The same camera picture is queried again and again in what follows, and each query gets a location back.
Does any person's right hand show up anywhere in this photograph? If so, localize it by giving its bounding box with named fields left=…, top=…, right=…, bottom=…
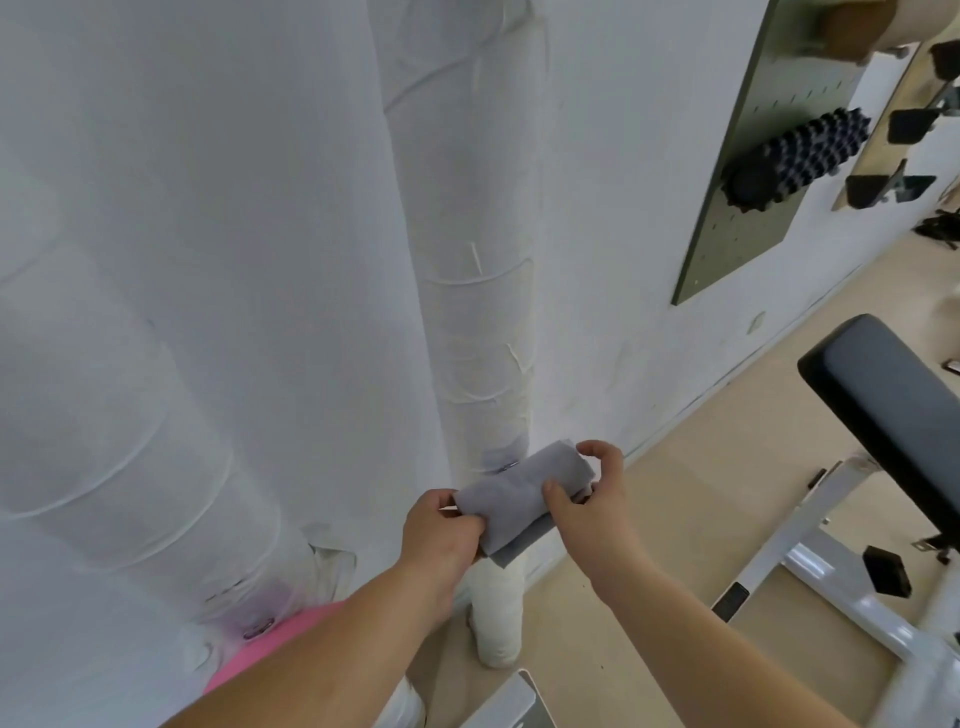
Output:
left=540, top=440, right=648, bottom=594

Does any person's left hand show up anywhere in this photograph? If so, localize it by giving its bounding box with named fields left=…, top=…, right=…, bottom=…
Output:
left=399, top=488, right=489, bottom=613

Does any grey cloth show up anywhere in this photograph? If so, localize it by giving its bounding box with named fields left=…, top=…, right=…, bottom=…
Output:
left=453, top=441, right=598, bottom=568

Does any person's right forearm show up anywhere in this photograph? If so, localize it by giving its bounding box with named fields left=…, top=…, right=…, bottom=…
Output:
left=591, top=541, right=864, bottom=728

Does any person's left forearm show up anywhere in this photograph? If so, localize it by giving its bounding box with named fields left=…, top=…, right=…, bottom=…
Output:
left=159, top=558, right=456, bottom=728

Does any pink shirt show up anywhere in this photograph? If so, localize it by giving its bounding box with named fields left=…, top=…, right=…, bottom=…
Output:
left=202, top=603, right=348, bottom=696

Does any white wrapped vertical pipe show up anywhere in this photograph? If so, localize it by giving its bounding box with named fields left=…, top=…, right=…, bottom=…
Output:
left=369, top=0, right=550, bottom=670

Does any white wrapped slanted pipe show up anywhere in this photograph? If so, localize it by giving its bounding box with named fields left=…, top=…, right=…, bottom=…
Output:
left=0, top=153, right=357, bottom=646

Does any black padded bench cushion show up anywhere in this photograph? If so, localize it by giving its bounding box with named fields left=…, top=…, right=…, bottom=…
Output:
left=797, top=313, right=960, bottom=543

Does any black knobbed foam roller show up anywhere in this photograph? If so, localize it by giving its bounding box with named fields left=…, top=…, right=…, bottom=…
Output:
left=720, top=107, right=873, bottom=216

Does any brown cork roller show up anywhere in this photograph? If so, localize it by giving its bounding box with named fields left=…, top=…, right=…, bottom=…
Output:
left=817, top=0, right=960, bottom=66

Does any white metal frame corner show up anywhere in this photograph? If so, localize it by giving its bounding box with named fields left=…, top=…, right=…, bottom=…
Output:
left=448, top=669, right=538, bottom=728

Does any white metal bench frame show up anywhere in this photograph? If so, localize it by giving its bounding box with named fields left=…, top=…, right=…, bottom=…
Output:
left=708, top=448, right=960, bottom=728

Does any black rubber frame end cap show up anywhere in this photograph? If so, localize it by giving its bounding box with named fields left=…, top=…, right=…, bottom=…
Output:
left=861, top=545, right=913, bottom=600

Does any olive perforated wall panel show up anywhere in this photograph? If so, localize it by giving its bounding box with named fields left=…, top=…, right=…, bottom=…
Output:
left=671, top=0, right=892, bottom=307

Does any black wall hook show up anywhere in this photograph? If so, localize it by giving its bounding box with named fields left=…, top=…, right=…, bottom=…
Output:
left=888, top=82, right=960, bottom=147
left=845, top=159, right=938, bottom=210
left=928, top=37, right=960, bottom=81

